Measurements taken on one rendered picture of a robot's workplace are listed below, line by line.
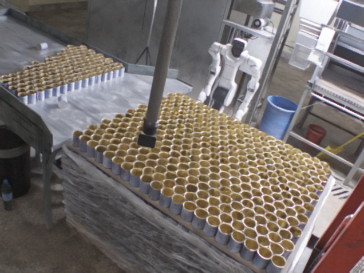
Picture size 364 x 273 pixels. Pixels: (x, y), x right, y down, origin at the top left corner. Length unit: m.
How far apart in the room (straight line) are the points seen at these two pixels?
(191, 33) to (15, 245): 3.25
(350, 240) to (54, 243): 2.21
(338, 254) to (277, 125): 3.23
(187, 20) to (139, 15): 0.83
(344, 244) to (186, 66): 3.54
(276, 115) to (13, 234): 3.46
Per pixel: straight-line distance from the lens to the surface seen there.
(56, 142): 2.08
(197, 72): 4.50
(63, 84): 2.67
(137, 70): 3.12
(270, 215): 1.75
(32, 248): 2.88
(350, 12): 4.15
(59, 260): 2.79
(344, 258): 1.61
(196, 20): 4.42
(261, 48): 4.37
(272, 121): 4.63
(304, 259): 2.10
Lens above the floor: 2.29
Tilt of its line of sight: 33 degrees down
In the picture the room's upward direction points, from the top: 14 degrees clockwise
